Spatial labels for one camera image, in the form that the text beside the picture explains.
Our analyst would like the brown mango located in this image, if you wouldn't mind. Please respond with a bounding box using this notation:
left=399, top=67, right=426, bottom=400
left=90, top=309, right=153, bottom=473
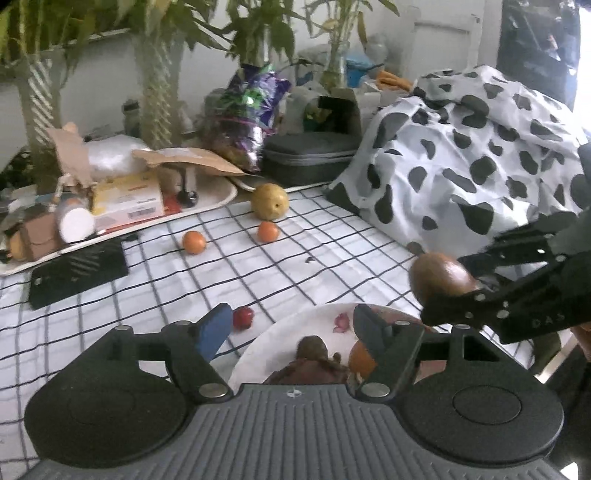
left=409, top=253, right=478, bottom=306

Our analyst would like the dark brown passion fruit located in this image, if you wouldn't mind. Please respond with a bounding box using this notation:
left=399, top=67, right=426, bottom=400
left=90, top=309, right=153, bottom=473
left=295, top=335, right=329, bottom=361

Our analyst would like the small red fruit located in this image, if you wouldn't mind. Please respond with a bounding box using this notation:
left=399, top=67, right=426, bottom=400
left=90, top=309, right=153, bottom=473
left=232, top=306, right=254, bottom=331

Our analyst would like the floral white plate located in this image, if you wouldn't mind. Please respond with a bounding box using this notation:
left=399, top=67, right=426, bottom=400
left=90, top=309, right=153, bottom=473
left=228, top=303, right=376, bottom=391

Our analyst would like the left orange tangerine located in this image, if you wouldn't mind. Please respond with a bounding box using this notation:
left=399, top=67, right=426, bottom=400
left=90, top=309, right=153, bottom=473
left=182, top=231, right=207, bottom=255

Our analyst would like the orange tangerine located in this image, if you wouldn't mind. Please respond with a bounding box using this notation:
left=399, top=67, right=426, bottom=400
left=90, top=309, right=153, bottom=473
left=182, top=231, right=207, bottom=255
left=256, top=221, right=280, bottom=243

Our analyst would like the cow print cloth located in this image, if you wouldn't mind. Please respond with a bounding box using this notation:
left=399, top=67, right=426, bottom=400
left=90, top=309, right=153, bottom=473
left=327, top=65, right=590, bottom=257

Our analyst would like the checkered white tablecloth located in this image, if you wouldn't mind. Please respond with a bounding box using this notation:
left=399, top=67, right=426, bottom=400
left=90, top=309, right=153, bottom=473
left=0, top=186, right=537, bottom=480

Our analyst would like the black power bank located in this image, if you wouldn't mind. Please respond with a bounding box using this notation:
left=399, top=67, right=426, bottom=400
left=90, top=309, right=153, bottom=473
left=28, top=239, right=129, bottom=310

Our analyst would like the right orange tangerine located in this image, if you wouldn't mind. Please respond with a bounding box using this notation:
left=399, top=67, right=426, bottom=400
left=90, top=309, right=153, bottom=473
left=256, top=221, right=280, bottom=243

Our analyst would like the white tray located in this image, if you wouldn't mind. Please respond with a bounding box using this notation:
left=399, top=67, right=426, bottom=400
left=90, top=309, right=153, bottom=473
left=1, top=176, right=238, bottom=277

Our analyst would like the yellow white medicine box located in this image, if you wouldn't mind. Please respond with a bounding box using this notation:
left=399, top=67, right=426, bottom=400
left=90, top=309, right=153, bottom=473
left=91, top=170, right=164, bottom=230

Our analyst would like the yellow pear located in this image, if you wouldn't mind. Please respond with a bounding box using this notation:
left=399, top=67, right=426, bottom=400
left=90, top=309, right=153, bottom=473
left=250, top=183, right=290, bottom=221

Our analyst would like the white round bottle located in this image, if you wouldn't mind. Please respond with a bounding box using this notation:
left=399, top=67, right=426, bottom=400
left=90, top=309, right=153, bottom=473
left=55, top=198, right=96, bottom=244

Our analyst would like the brown leather pouch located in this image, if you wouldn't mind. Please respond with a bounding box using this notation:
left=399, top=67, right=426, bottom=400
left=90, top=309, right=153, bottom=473
left=19, top=212, right=63, bottom=261

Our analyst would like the brown paper envelope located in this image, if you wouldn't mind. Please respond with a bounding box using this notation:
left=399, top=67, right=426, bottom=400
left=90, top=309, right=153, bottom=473
left=132, top=147, right=245, bottom=177

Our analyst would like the clear plastic bag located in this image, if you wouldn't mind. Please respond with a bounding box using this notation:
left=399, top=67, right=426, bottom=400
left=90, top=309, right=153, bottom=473
left=85, top=135, right=149, bottom=182

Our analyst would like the dark grey zip case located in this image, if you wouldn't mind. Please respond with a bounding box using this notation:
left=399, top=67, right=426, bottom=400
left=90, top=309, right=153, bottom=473
left=262, top=132, right=361, bottom=187

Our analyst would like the purple snack bag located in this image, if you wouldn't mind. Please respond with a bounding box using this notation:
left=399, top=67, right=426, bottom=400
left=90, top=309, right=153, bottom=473
left=204, top=64, right=290, bottom=174

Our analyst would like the right bamboo glass vase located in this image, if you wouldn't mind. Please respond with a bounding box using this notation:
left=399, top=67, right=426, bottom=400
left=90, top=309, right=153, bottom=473
left=320, top=40, right=349, bottom=92

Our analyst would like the middle glass plant vase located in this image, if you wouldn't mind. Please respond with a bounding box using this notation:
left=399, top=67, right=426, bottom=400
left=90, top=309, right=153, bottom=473
left=133, top=27, right=184, bottom=150

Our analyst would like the glass plant vase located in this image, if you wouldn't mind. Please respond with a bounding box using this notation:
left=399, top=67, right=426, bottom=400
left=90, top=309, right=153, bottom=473
left=15, top=48, right=65, bottom=193
left=133, top=27, right=184, bottom=150

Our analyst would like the left glass plant vase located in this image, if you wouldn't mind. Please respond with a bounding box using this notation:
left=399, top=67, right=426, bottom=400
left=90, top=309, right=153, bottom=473
left=15, top=48, right=65, bottom=193

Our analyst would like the beige drawstring bag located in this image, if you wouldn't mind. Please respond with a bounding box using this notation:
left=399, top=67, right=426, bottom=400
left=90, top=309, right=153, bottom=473
left=46, top=122, right=93, bottom=188

